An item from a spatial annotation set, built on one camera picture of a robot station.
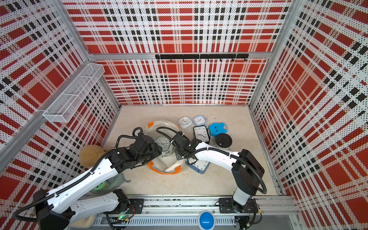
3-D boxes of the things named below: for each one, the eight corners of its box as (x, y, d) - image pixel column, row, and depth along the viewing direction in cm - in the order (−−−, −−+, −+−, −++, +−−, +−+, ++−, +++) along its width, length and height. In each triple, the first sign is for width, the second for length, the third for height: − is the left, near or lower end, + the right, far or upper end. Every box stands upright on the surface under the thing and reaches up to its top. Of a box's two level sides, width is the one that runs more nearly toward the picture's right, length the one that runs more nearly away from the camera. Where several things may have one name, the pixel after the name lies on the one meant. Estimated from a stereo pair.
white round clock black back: (212, 143, 100) (213, 139, 96) (220, 134, 105) (221, 130, 101) (226, 151, 96) (227, 148, 92) (233, 142, 101) (234, 138, 97)
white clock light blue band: (177, 128, 107) (177, 127, 106) (178, 117, 114) (177, 116, 112) (191, 128, 107) (191, 126, 106) (191, 117, 114) (191, 116, 112)
